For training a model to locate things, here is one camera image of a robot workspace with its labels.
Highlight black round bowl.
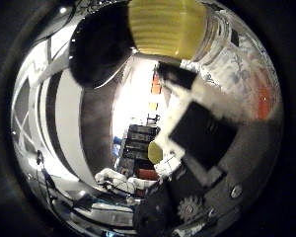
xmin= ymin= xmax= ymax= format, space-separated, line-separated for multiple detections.
xmin=68 ymin=0 xmax=284 ymax=122

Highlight dark wooden chair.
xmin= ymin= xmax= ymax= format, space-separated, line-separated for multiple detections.
xmin=145 ymin=113 xmax=161 ymax=126

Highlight blue floral white tablecloth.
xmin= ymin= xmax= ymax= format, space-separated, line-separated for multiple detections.
xmin=180 ymin=29 xmax=277 ymax=110

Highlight black storage rack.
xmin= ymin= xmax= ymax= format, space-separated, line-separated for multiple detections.
xmin=122 ymin=123 xmax=161 ymax=162

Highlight red brown box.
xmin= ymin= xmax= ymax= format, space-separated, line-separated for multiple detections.
xmin=135 ymin=168 xmax=161 ymax=182

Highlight blue container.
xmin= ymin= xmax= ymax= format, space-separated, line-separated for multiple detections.
xmin=111 ymin=135 xmax=124 ymax=162

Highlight orange wall panels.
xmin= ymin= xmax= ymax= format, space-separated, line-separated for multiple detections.
xmin=150 ymin=67 xmax=164 ymax=113

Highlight black cable bundle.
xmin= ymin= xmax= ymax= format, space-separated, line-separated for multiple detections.
xmin=35 ymin=149 xmax=58 ymax=206

